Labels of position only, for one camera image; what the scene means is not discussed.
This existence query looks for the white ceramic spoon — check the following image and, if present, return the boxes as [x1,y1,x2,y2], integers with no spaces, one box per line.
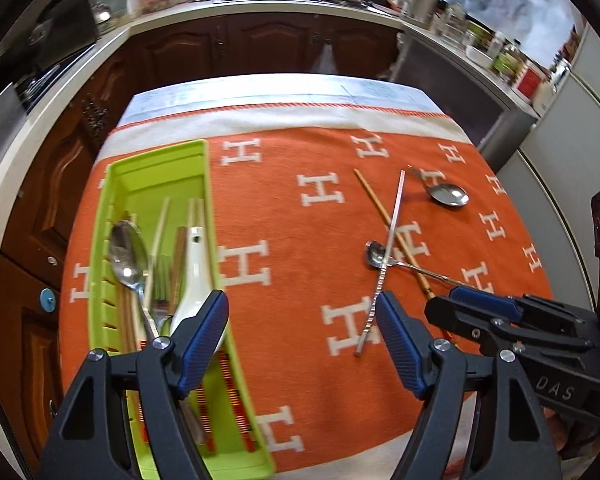
[169,226,228,353]

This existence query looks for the large metal spoon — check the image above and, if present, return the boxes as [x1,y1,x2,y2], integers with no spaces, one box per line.
[109,220,207,446]

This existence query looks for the green plastic utensil tray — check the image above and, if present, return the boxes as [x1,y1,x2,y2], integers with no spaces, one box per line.
[89,139,278,480]

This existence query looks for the small metal spoon thin handle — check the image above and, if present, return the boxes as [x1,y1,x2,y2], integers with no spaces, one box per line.
[364,241,463,285]

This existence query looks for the brown wooden kitchen cabinets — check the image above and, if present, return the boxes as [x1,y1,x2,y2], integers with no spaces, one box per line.
[0,10,401,461]

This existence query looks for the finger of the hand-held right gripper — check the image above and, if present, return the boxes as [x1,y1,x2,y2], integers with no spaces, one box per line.
[424,297,521,356]
[449,285,526,325]

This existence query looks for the metal chopstick twisted end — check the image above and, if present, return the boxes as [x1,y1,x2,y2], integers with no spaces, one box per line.
[355,170,407,358]

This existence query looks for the stainless steel stove panel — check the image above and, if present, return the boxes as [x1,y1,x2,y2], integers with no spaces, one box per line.
[0,77,31,196]

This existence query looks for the ivory chopstick red striped end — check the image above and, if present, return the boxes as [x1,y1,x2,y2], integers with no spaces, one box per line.
[186,199,218,455]
[137,197,172,443]

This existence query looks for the black glass gas stove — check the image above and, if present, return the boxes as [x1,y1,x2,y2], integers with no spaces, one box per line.
[10,0,103,111]

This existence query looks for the orange printed blanket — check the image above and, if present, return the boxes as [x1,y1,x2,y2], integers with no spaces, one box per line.
[59,104,556,477]

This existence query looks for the pale blue table cover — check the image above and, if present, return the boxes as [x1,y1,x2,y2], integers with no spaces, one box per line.
[116,74,443,126]

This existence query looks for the white refrigerator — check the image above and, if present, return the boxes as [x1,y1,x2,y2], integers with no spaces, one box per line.
[495,25,600,321]

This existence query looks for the metal fork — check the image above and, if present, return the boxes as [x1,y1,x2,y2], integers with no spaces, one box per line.
[149,255,177,341]

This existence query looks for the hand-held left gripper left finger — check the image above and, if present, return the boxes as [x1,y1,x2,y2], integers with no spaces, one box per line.
[36,289,230,480]

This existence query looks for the medium metal spoon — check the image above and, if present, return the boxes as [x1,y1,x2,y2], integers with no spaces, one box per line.
[407,166,470,207]

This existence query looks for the row of condiment jars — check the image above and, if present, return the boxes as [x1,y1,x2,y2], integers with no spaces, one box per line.
[432,2,573,111]

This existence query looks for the person's right hand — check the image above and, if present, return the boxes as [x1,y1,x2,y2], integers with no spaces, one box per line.
[542,406,583,458]

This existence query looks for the cream kitchen countertop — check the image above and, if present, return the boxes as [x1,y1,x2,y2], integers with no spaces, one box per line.
[0,0,538,281]

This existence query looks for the dark cabinet door handle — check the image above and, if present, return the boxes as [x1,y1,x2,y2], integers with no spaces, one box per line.
[81,97,108,136]

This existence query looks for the brown wooden chopstick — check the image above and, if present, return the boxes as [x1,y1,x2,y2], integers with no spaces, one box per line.
[354,169,458,353]
[170,227,188,311]
[117,287,138,353]

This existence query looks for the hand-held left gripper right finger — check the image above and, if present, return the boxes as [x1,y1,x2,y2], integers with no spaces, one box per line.
[376,290,564,480]

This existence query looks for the grey steel cabinet front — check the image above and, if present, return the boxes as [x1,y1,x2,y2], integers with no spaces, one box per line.
[387,27,538,161]

